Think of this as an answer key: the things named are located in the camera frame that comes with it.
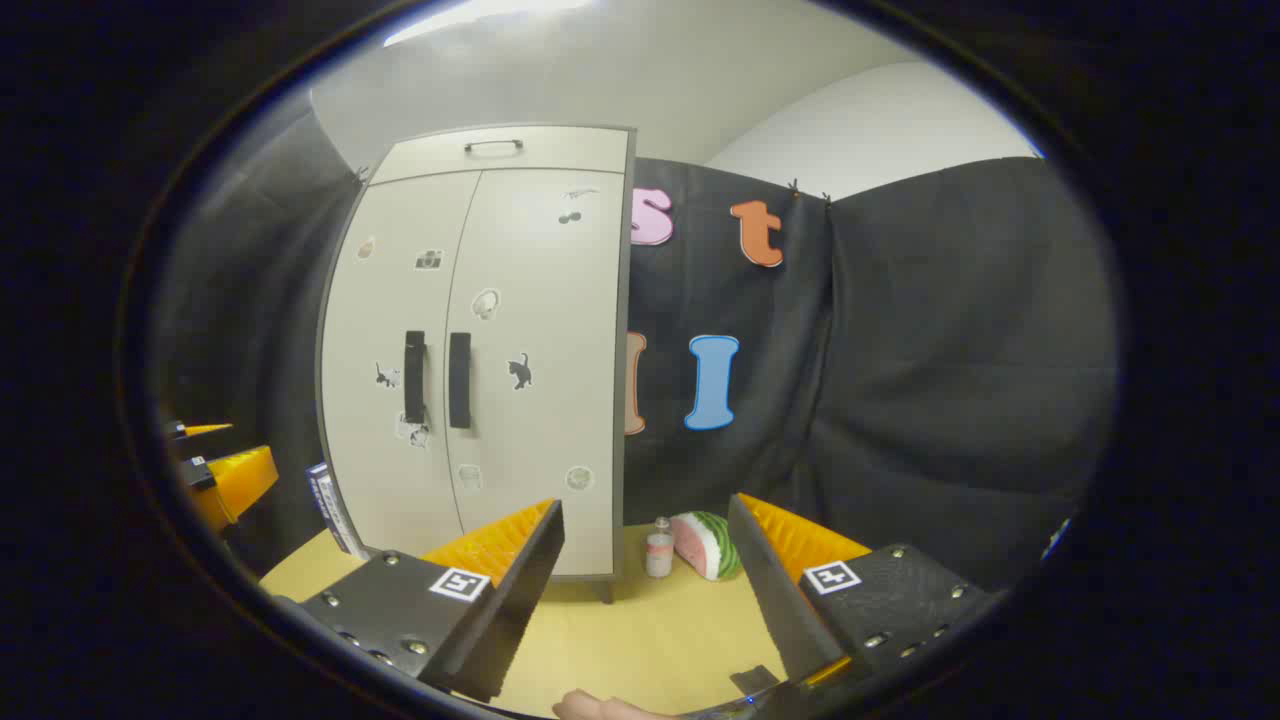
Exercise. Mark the white double-door shoe cabinet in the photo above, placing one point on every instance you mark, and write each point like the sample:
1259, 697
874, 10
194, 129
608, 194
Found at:
625, 400

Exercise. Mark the small pink bottle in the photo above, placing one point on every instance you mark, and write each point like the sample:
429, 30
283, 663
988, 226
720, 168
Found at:
659, 550

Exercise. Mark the black backdrop cloth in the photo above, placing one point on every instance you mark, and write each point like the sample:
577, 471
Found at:
950, 380

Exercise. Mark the dark blue book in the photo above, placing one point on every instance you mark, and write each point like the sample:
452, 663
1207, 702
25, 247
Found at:
330, 505

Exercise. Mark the camera sticker shoe cabinet door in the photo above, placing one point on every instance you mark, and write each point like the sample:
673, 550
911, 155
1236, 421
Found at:
380, 320

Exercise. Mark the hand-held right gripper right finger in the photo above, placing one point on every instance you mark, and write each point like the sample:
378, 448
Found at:
775, 590

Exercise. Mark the toy watermelon slice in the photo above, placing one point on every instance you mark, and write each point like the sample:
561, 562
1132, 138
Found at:
705, 545

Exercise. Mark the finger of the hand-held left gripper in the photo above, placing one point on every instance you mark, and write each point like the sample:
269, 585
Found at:
240, 480
200, 430

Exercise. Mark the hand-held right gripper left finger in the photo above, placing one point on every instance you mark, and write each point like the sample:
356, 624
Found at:
520, 590

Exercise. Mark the cherry sticker shoe cabinet door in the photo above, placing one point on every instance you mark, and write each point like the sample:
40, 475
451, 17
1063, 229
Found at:
550, 440

